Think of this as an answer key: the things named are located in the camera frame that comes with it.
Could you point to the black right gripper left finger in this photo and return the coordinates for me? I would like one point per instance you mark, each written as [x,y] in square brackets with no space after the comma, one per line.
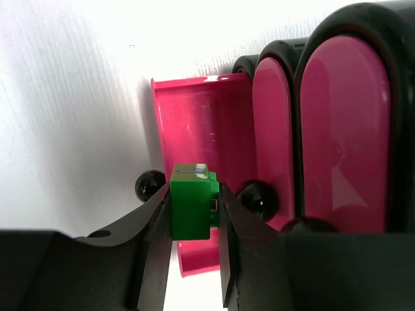
[123,266]

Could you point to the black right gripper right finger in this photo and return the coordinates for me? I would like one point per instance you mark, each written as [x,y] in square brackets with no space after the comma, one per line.
[262,269]

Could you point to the dark green lego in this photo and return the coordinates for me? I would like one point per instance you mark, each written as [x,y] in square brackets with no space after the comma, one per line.
[193,190]

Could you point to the pink drawer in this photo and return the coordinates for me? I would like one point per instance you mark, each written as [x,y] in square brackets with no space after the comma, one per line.
[345,118]
[207,120]
[270,196]

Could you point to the pink bottom drawer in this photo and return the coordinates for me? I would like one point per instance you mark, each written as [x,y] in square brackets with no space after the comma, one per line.
[207,120]

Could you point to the pink top drawer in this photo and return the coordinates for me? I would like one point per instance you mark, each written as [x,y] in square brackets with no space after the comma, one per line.
[345,118]

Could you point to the black drawer cabinet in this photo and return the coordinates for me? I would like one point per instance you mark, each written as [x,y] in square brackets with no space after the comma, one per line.
[388,27]

